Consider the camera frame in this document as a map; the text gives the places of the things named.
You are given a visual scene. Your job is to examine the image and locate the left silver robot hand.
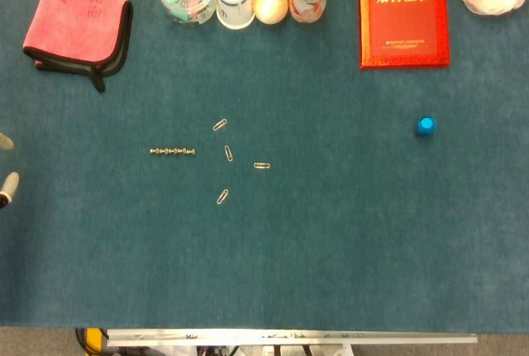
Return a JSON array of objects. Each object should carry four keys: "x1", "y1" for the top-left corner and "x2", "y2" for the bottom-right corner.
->
[{"x1": 0, "y1": 132, "x2": 20, "y2": 209}]

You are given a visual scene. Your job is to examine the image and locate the golden egg-shaped ball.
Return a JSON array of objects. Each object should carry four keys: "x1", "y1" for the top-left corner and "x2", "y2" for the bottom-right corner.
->
[{"x1": 252, "y1": 0, "x2": 289, "y2": 26}]

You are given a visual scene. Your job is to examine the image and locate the white paper cup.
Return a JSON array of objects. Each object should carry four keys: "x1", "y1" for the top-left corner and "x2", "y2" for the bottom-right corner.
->
[{"x1": 215, "y1": 0, "x2": 255, "y2": 31}]

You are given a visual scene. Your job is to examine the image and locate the metal magnetic bar chain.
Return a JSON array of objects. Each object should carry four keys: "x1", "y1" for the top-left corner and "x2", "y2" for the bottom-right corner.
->
[{"x1": 150, "y1": 147, "x2": 197, "y2": 157}]

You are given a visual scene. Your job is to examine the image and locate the red certificate folder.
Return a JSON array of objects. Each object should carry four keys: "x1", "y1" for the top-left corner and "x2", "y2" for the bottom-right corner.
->
[{"x1": 357, "y1": 0, "x2": 451, "y2": 70}]

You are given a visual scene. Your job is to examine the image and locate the aluminium rail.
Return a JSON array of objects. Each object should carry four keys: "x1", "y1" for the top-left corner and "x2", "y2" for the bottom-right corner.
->
[{"x1": 106, "y1": 328, "x2": 479, "y2": 347}]

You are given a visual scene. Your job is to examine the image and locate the small blue bottle cap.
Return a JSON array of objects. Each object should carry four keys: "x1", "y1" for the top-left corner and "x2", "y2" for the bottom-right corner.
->
[{"x1": 414, "y1": 114, "x2": 438, "y2": 138}]

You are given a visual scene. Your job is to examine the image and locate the pink folded cloth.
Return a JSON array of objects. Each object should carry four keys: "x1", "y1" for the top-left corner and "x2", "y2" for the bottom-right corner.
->
[{"x1": 22, "y1": 0, "x2": 134, "y2": 93}]

